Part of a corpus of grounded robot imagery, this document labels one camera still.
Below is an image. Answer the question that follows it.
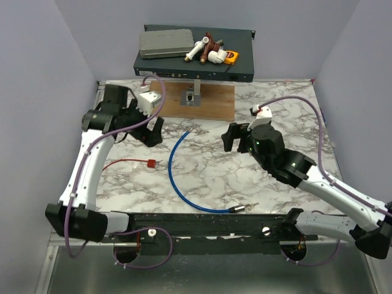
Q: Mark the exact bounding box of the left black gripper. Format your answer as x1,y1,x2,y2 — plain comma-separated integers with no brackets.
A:
121,99,165,146

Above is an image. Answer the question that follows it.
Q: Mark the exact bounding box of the red cable lock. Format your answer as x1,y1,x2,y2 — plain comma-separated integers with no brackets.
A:
102,159,157,171

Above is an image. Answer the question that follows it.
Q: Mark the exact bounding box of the blue cable lock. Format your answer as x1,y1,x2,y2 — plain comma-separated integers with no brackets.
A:
168,127,247,214

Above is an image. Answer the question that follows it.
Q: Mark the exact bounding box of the silver key bunch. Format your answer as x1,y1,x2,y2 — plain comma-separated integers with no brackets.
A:
245,202,259,210

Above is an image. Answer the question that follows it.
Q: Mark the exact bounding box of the white elbow pipe fitting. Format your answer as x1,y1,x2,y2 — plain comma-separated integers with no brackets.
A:
208,50,227,64

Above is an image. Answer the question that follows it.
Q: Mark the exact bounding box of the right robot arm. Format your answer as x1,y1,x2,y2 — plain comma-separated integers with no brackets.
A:
221,122,391,260

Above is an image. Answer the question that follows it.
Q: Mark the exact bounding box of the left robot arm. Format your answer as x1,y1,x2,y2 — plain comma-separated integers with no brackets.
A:
45,85,164,242

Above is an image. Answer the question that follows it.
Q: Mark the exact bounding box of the wooden board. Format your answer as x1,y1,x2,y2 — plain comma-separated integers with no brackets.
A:
160,81,235,122

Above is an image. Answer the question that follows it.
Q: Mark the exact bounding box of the dark teal rack device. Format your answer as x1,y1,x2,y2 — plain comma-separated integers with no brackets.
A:
134,24,254,83

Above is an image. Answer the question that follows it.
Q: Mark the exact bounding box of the yellow tape measure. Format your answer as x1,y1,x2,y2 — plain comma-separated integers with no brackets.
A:
224,50,239,65

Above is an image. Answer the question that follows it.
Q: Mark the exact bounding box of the brown pipe fitting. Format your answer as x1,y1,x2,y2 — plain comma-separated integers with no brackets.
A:
200,32,221,64

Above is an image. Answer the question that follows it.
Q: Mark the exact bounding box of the white straight pipe fitting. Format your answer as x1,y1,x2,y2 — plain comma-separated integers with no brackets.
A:
184,37,209,62

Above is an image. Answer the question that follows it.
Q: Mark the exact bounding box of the grey plastic case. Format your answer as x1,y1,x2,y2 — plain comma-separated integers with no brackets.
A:
139,29,195,59

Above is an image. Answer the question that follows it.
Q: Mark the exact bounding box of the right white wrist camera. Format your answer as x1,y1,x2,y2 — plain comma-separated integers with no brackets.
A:
247,104,273,131

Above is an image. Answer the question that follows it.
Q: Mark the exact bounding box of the metal stand post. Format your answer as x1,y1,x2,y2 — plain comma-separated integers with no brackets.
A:
180,80,202,107

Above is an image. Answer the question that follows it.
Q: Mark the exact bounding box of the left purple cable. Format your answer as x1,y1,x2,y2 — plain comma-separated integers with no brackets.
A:
64,75,174,270

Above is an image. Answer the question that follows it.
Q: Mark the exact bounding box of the purple cable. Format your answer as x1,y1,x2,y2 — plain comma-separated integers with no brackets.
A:
260,96,392,266
64,75,174,270

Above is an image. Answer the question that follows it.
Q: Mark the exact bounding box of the aluminium frame profile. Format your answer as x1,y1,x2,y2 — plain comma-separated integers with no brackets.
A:
48,219,374,246

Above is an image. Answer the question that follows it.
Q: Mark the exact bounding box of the black mounting rail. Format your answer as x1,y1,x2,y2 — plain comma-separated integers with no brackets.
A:
102,213,302,255

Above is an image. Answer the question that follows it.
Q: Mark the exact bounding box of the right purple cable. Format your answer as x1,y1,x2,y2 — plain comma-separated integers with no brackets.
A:
260,96,392,266

